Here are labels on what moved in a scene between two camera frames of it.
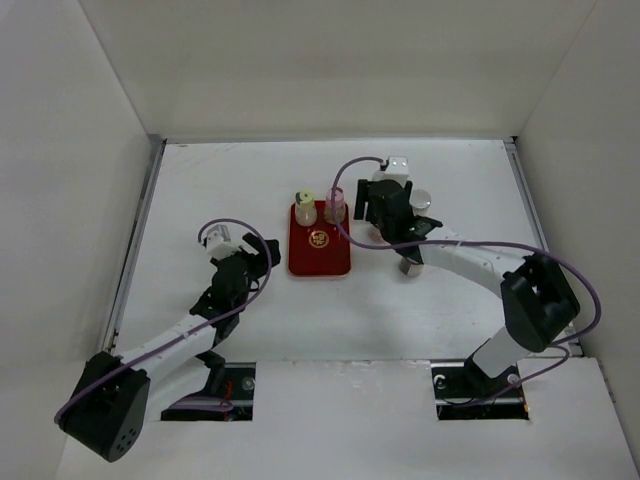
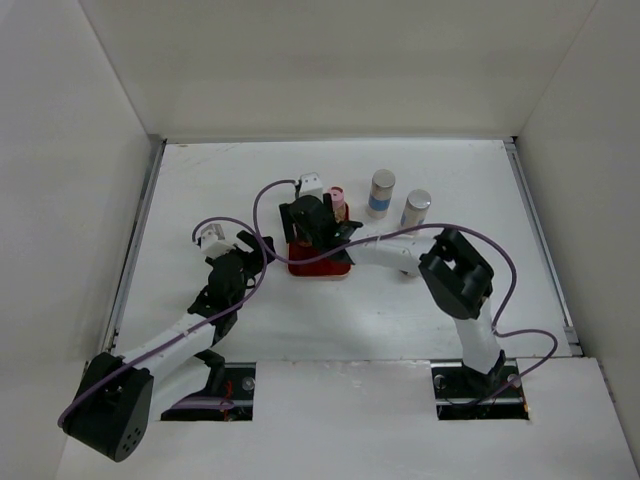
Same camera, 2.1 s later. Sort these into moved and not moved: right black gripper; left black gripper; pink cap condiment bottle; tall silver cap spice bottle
Moved: right black gripper
Not moved: tall silver cap spice bottle; left black gripper; pink cap condiment bottle
